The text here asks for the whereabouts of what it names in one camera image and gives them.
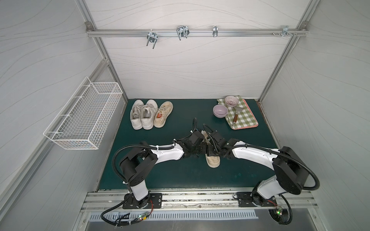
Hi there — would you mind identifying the beige sneaker with red insole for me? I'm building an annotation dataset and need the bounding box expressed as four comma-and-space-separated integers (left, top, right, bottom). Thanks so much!
201, 131, 221, 168

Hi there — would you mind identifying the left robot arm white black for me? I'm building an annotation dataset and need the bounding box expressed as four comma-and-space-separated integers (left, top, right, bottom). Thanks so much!
118, 131, 206, 203

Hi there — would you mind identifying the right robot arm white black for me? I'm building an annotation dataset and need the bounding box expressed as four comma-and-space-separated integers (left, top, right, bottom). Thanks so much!
197, 131, 311, 207

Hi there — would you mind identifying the lilac ceramic bowl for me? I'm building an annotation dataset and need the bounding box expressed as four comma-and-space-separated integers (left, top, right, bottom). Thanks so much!
213, 105, 228, 118

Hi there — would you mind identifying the green white checkered cloth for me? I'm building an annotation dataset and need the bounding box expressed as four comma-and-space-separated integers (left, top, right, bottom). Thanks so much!
217, 95, 259, 130

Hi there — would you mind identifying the beige sneaker by white pair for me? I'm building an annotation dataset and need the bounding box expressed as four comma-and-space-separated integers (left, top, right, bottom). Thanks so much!
154, 101, 173, 128

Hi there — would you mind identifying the striped small ceramic bowl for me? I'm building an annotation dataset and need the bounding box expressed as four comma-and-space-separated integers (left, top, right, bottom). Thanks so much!
225, 95, 239, 107

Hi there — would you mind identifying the white sneaker right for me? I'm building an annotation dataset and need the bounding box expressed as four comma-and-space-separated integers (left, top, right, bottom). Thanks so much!
141, 99, 158, 130

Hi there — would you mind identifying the white sneaker left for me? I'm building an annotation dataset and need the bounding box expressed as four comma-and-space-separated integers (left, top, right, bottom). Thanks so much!
130, 100, 144, 130

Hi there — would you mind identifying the white vent grille strip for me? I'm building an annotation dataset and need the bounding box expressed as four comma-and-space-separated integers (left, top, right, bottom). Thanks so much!
89, 209, 259, 222

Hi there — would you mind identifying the metal hook clamp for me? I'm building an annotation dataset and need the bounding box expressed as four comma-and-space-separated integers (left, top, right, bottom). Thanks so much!
146, 31, 158, 49
272, 26, 298, 38
176, 26, 189, 40
213, 26, 218, 38

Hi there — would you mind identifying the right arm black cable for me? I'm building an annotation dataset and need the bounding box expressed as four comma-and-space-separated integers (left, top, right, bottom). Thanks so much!
203, 123, 320, 191

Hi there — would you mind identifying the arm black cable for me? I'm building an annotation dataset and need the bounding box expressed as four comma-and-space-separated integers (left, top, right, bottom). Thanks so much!
111, 117, 198, 184
203, 123, 320, 191

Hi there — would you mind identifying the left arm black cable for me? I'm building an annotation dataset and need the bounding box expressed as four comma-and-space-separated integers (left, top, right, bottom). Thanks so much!
111, 117, 198, 184

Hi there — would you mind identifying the wooden handled metal spatula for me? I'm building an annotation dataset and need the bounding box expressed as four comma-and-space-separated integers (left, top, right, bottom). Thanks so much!
233, 106, 244, 126

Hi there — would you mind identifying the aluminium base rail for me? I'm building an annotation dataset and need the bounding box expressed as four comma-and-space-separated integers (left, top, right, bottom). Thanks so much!
80, 187, 316, 213

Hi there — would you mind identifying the white wire basket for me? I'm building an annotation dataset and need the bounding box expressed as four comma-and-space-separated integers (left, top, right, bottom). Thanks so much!
43, 77, 123, 150

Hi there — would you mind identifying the aluminium top rail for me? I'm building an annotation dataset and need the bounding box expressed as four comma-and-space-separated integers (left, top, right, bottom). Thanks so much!
87, 28, 309, 38

